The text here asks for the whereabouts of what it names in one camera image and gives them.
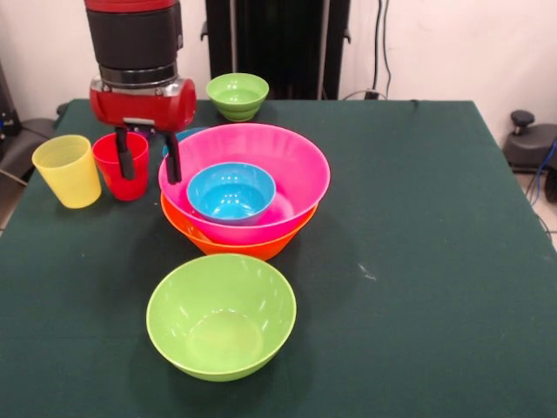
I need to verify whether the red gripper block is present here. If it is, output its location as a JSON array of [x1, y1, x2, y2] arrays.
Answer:
[[89, 77, 198, 185]]

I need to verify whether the red plastic cup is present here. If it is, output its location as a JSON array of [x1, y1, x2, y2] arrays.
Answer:
[[92, 131, 151, 202]]

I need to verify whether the yellow plastic cup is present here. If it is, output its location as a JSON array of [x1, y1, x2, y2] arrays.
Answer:
[[31, 134, 103, 210]]

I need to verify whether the light blue plastic bowl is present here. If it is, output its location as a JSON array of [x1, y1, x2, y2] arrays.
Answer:
[[186, 161, 278, 227]]

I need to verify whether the small green plastic bowl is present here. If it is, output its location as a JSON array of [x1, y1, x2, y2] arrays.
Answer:
[[205, 72, 270, 123]]

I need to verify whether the orange plastic bowl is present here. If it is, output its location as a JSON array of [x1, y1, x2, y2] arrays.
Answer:
[[159, 193, 319, 262]]

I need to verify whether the pink plastic bowl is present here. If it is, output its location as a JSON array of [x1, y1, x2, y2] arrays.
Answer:
[[157, 122, 332, 246]]

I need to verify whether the large green plastic bowl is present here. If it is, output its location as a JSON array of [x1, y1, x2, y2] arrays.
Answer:
[[145, 253, 298, 383]]

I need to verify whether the black floor stand base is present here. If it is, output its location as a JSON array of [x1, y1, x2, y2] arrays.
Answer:
[[503, 110, 557, 173], [0, 116, 57, 184]]

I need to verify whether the black equipment box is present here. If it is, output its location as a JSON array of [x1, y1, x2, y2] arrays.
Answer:
[[0, 60, 22, 139]]

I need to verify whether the dark green tablecloth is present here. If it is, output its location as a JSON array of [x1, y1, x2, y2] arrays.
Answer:
[[0, 98, 557, 418]]

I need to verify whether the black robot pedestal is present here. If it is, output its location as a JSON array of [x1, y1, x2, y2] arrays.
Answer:
[[200, 0, 352, 100]]

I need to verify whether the black wall cable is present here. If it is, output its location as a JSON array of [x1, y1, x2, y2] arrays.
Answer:
[[372, 0, 384, 91], [382, 0, 393, 96]]

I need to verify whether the blue cable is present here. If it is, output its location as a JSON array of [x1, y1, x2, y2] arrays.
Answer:
[[525, 138, 557, 206]]

